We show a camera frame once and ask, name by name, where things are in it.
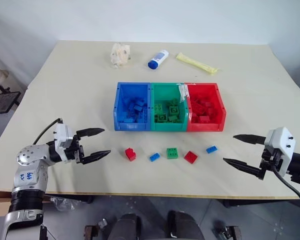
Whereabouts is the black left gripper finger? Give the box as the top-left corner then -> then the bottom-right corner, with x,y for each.
76,127 -> 106,140
81,149 -> 112,166

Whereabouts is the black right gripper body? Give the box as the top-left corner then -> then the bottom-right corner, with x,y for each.
259,147 -> 284,176

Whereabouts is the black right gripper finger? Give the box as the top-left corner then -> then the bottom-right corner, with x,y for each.
222,157 -> 266,181
232,133 -> 267,146

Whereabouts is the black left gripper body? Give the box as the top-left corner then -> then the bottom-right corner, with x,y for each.
64,134 -> 86,165

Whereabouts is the red stepped toy brick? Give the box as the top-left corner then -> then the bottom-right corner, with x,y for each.
124,147 -> 137,162

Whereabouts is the small blue toy brick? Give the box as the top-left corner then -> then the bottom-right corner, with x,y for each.
148,152 -> 162,163
205,145 -> 220,155

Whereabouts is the blue plastic bin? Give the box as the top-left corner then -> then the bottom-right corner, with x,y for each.
113,82 -> 152,132

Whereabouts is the red square toy brick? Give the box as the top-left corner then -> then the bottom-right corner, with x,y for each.
183,150 -> 199,165

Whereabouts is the red plastic bin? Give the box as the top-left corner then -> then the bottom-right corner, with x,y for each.
185,82 -> 227,133

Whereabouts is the green square toy brick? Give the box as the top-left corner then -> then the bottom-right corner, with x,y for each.
165,147 -> 180,160

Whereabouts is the dark rounded shape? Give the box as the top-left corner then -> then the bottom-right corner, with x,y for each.
166,209 -> 205,240
106,212 -> 144,240

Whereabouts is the crumpled clear plastic bag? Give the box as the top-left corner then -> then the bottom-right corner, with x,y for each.
109,42 -> 132,70

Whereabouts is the green plastic bin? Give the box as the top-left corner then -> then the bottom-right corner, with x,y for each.
149,82 -> 190,132

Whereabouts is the white tape strip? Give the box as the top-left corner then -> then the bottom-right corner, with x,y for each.
176,83 -> 190,104

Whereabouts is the black metal stand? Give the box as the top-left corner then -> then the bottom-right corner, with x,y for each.
0,69 -> 22,116

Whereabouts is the yellow plastic packet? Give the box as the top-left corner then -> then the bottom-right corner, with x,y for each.
175,52 -> 220,77

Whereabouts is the white bottle blue cap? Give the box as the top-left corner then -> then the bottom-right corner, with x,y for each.
147,49 -> 170,70

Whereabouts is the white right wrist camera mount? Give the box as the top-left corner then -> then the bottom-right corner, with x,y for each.
263,126 -> 297,174

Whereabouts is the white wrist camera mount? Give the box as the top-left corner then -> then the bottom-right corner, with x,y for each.
53,121 -> 75,164
263,126 -> 297,174

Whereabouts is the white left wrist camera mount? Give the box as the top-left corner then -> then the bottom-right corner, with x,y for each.
53,121 -> 75,164

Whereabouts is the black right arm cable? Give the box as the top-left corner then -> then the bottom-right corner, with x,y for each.
273,162 -> 300,209

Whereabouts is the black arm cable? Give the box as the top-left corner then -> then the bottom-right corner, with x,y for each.
273,162 -> 300,209
32,118 -> 64,146

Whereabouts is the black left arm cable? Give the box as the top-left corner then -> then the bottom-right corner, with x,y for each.
32,118 -> 64,146

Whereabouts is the black table bracket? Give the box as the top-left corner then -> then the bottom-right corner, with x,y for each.
74,195 -> 95,205

